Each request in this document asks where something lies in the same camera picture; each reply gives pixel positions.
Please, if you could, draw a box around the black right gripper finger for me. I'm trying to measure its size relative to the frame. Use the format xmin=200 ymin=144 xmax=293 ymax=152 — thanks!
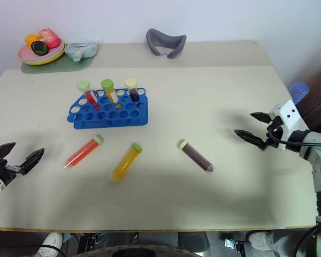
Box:
xmin=234 ymin=129 xmax=265 ymax=150
xmin=250 ymin=111 xmax=274 ymax=125

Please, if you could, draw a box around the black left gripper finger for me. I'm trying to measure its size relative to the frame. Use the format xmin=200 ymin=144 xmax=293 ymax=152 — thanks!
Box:
xmin=0 ymin=142 xmax=17 ymax=163
xmin=17 ymin=147 xmax=45 ymax=176

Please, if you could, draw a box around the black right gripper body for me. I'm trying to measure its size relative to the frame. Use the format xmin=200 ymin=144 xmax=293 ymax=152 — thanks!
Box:
xmin=258 ymin=115 xmax=287 ymax=151

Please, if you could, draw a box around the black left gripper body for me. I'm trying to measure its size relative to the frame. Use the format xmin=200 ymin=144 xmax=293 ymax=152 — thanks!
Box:
xmin=0 ymin=158 xmax=22 ymax=188

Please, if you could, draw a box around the red liquid tube, pale green cap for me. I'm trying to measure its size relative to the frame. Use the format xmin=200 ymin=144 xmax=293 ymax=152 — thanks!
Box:
xmin=63 ymin=134 xmax=105 ymax=169
xmin=77 ymin=81 xmax=99 ymax=105

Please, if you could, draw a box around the dark liquid tube, cream cap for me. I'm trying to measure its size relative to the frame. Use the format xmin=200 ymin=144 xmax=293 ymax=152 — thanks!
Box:
xmin=178 ymin=139 xmax=214 ymax=173
xmin=125 ymin=78 xmax=141 ymax=103

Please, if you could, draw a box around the blue plastic test tube rack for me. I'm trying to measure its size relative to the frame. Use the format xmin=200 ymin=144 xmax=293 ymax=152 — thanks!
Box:
xmin=66 ymin=87 xmax=149 ymax=130

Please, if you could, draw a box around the yellow liquid tube, green cap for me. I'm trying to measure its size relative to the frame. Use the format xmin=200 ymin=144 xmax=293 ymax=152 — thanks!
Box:
xmin=109 ymin=142 xmax=144 ymax=183
xmin=101 ymin=79 xmax=119 ymax=104

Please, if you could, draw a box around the blue ribbed cap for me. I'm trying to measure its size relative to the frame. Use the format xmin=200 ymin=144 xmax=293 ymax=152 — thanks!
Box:
xmin=288 ymin=82 xmax=310 ymax=104

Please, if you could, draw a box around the white shoe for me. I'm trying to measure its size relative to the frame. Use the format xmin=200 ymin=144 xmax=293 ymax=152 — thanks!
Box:
xmin=250 ymin=231 xmax=273 ymax=251
xmin=36 ymin=232 xmax=63 ymax=257

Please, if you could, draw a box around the plate stack with toy food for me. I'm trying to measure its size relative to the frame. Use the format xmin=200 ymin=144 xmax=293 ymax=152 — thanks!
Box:
xmin=20 ymin=42 xmax=65 ymax=65

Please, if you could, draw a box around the pink plate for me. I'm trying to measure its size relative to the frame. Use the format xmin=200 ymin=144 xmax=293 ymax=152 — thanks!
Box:
xmin=18 ymin=39 xmax=63 ymax=61

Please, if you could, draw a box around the green table mat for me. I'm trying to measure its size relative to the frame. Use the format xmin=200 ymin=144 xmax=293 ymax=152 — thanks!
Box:
xmin=20 ymin=42 xmax=95 ymax=74

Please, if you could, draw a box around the black and green toy fruit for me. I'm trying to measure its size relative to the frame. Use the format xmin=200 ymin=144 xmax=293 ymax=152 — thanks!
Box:
xmin=30 ymin=40 xmax=48 ymax=56

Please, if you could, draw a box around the yellow plate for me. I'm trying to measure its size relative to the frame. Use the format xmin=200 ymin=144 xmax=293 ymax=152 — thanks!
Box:
xmin=29 ymin=42 xmax=67 ymax=66

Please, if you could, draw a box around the orange toy fruit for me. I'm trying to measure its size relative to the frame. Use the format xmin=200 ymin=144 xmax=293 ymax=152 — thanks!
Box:
xmin=25 ymin=34 xmax=41 ymax=48

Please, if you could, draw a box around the red toy apple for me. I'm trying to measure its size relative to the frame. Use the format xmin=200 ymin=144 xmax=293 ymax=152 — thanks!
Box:
xmin=38 ymin=27 xmax=61 ymax=49

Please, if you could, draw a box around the pale blue plastic pouch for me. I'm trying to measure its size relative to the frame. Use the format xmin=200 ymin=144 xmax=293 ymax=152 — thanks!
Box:
xmin=65 ymin=40 xmax=100 ymax=61

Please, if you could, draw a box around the grey curved foam pad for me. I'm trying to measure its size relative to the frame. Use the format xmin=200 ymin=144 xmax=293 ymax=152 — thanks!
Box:
xmin=146 ymin=28 xmax=187 ymax=59

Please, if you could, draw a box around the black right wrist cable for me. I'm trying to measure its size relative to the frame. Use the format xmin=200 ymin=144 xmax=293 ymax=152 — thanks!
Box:
xmin=266 ymin=125 xmax=321 ymax=147

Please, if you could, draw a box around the black cable under table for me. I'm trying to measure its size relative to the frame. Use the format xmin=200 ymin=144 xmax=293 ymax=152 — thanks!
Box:
xmin=293 ymin=226 xmax=318 ymax=257

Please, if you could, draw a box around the metal caster bracket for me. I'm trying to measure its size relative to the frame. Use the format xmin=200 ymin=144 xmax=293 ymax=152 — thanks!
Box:
xmin=224 ymin=238 xmax=247 ymax=254

